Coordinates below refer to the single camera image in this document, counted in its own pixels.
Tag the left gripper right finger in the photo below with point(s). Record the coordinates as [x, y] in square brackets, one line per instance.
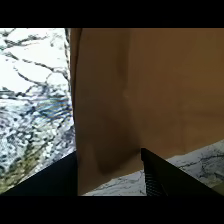
[166, 180]

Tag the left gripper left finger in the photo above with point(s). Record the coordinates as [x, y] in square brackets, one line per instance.
[53, 180]

